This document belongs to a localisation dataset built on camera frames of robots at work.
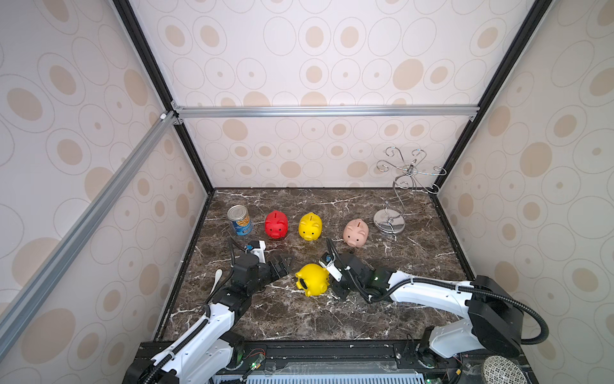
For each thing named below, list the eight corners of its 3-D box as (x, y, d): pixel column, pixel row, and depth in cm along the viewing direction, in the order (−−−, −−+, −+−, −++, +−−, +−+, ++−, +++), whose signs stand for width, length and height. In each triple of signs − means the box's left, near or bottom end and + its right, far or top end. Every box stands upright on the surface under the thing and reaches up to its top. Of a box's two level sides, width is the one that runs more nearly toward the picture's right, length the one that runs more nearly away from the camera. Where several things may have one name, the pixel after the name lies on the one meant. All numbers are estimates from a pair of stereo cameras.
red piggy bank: (267, 242, 102) (264, 228, 94) (270, 224, 108) (267, 210, 100) (286, 242, 102) (284, 228, 94) (288, 224, 108) (286, 210, 100)
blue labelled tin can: (232, 235, 105) (225, 220, 96) (236, 221, 110) (229, 205, 101) (251, 235, 105) (245, 220, 96) (254, 221, 110) (249, 205, 101)
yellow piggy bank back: (295, 236, 105) (294, 223, 97) (308, 223, 109) (308, 209, 101) (312, 247, 101) (312, 234, 93) (324, 233, 106) (325, 220, 98)
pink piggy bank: (344, 250, 100) (347, 237, 92) (343, 232, 106) (345, 218, 98) (365, 250, 100) (370, 237, 92) (363, 232, 106) (367, 218, 98)
